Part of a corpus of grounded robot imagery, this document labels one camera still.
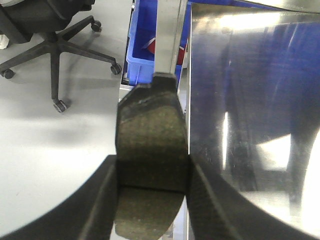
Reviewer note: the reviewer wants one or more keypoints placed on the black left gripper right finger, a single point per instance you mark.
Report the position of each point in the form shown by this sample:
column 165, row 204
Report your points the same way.
column 218, row 211

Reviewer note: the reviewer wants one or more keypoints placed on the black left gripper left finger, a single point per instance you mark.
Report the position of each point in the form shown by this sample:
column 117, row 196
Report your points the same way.
column 88, row 214

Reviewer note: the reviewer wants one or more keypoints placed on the brake pad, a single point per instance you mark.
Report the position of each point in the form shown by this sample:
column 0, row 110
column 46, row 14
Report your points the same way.
column 152, row 160

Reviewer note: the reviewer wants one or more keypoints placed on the blue bin under table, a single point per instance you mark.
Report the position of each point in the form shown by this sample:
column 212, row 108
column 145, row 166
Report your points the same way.
column 141, row 45

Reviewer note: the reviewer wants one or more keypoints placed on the black office chair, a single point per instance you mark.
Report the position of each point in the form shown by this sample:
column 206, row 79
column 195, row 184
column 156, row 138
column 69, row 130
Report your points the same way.
column 49, row 18

